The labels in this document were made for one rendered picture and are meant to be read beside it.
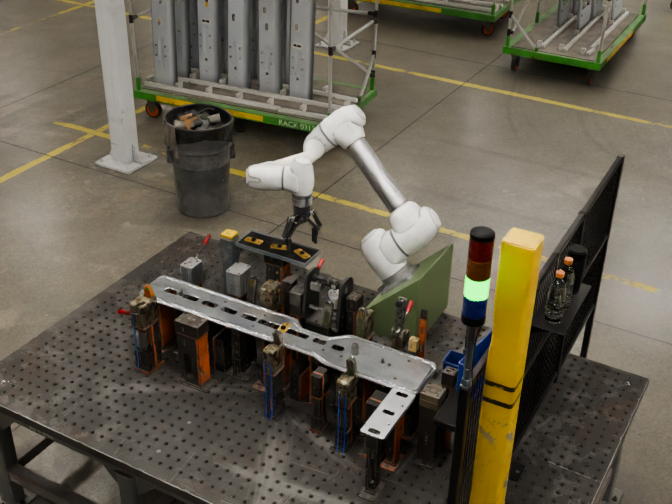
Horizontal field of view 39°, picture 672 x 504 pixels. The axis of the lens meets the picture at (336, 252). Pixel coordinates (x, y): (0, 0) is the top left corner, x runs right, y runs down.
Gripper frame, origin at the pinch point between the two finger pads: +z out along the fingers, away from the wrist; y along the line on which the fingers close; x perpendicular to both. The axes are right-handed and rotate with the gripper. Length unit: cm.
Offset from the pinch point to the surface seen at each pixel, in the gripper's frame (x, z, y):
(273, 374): 40, 27, 43
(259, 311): 7.1, 20.9, 27.5
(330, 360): 53, 21, 23
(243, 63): -377, 67, -204
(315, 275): 21.2, 2.4, 7.9
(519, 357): 150, -41, 26
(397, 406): 90, 21, 20
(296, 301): 14.8, 17.0, 13.3
